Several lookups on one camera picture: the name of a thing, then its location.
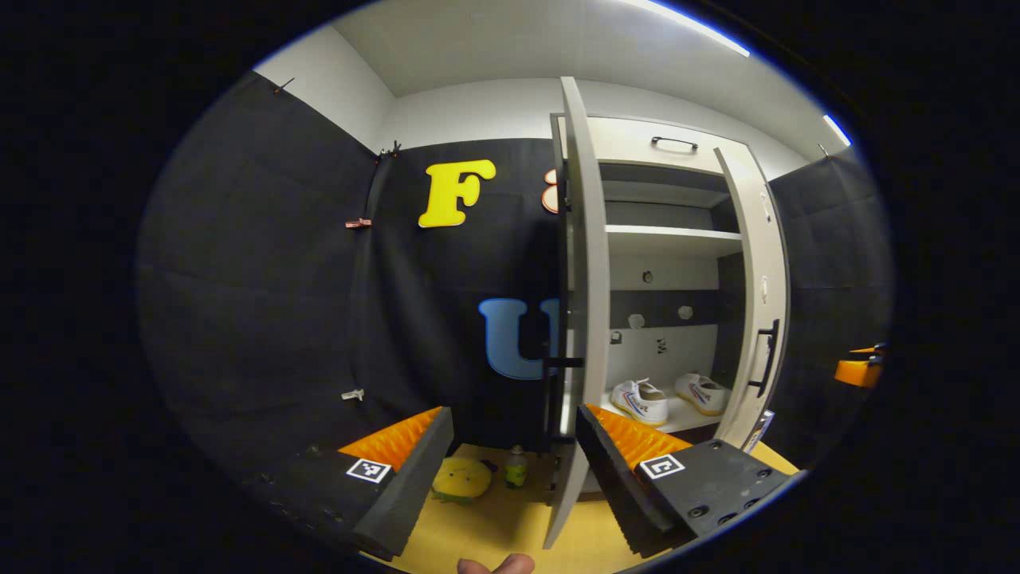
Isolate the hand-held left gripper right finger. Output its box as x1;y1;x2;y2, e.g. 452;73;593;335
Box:
575;403;806;559

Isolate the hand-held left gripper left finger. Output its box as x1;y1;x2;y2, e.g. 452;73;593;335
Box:
255;407;455;561

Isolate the white canvas shoe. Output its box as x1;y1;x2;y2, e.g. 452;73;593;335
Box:
675;372;730;417
610;378;670;427

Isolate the white shoe cabinet door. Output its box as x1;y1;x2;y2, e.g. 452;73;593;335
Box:
712;146;792;451
542;76;613;551

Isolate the white grey shoe cabinet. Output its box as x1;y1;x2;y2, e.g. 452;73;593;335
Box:
550;112;794;495

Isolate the white cabinet shelf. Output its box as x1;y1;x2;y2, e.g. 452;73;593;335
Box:
606;225;743;258

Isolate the white cabinet drawer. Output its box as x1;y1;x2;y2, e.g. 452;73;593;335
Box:
558;116;750;176

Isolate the yellow plush toy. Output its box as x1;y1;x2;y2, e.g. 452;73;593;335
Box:
431;457;495;505

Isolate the black backdrop cloth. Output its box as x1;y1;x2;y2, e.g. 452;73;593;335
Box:
137;70;571;479
765;147;895;471

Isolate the small printed box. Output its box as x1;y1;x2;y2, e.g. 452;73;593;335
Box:
745;409;775;454

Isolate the black door handle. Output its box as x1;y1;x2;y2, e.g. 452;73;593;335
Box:
543;343;585;445
747;319;782;398

